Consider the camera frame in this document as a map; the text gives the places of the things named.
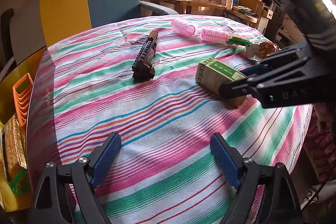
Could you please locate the pink floral clothing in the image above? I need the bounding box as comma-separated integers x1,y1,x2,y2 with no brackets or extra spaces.
306,103,336,177

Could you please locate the brown toy train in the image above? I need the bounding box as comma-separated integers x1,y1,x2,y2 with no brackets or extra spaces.
132,30,158,83

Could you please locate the green gold stick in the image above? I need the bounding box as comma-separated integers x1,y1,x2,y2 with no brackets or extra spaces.
227,33,254,46

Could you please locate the wooden side table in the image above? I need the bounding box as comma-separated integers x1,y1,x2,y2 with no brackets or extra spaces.
148,0,229,14

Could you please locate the gold metal tin container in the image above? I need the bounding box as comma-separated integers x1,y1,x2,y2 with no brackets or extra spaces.
0,47,57,216

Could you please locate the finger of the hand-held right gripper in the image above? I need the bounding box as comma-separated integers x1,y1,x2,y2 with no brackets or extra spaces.
219,51,336,109
240,40,313,77

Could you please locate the green plastic piece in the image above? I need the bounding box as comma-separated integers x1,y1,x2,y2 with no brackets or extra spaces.
9,169,30,194

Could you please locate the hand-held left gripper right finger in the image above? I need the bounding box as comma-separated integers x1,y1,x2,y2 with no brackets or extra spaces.
210,133,303,224

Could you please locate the wooden chair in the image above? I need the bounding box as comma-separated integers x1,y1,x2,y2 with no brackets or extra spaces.
231,0,264,30

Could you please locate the orange plastic rack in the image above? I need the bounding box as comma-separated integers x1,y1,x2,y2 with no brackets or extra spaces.
12,74,34,130

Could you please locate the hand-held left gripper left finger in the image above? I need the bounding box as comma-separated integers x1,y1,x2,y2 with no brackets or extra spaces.
29,132,122,224

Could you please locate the striped pink green tablecloth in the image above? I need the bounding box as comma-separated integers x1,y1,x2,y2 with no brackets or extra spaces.
34,14,314,224

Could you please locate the yellow cracker packet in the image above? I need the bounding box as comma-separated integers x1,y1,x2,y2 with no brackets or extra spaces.
3,114,27,177

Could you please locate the folded green cloth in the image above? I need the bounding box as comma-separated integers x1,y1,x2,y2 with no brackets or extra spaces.
233,5,256,17

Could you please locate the orange snack packet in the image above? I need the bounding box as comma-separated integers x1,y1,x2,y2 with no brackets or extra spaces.
245,40,280,62

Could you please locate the green cardboard box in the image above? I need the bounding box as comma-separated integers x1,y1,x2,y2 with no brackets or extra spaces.
196,57,248,108

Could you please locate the pink hair roller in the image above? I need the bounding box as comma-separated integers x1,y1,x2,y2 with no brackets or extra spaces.
201,27,231,44
171,18,198,38

